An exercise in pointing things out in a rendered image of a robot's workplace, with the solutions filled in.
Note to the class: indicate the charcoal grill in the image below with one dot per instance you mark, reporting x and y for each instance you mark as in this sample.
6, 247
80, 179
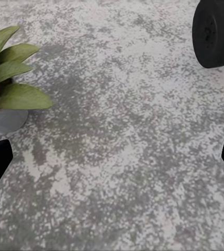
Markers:
208, 33

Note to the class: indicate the pot plant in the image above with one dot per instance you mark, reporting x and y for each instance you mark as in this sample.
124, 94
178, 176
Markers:
17, 99

